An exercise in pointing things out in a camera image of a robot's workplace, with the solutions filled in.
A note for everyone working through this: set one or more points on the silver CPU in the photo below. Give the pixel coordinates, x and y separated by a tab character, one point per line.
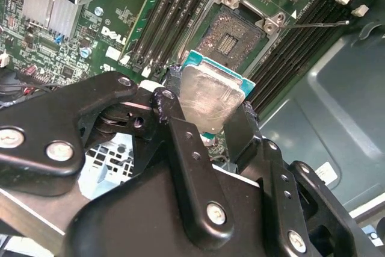
210	94

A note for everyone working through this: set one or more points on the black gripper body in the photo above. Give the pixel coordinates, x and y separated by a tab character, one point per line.
135	224

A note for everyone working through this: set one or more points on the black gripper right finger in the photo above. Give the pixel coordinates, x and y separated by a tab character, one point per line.
276	178

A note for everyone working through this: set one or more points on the thin metal locking lever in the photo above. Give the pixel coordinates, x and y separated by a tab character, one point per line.
316	24

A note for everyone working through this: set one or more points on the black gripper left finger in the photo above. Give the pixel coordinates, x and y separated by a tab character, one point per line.
45	136

